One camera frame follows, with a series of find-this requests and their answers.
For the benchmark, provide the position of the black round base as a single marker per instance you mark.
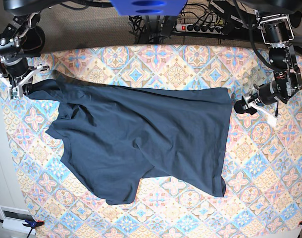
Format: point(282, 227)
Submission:
point(295, 19)

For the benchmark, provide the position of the blue clamp lower left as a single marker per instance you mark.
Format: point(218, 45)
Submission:
point(29, 224)

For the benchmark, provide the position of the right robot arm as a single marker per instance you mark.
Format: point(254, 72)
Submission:
point(21, 39)

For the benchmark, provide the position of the dark navy t-shirt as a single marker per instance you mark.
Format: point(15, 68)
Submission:
point(114, 136)

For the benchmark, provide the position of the patterned tile tablecloth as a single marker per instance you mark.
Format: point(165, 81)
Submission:
point(262, 167)

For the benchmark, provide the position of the black round stool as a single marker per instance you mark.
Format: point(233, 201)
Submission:
point(34, 41)

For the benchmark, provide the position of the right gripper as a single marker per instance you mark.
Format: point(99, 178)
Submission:
point(18, 77)

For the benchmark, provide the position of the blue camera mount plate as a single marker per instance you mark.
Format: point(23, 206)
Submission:
point(148, 7)

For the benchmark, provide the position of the white power strip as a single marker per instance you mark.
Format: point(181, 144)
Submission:
point(190, 28)

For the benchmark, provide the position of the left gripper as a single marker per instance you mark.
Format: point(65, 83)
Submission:
point(261, 96)

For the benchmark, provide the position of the white wall outlet box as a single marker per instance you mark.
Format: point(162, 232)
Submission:
point(14, 218)

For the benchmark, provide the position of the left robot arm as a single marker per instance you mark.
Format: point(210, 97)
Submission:
point(272, 19)

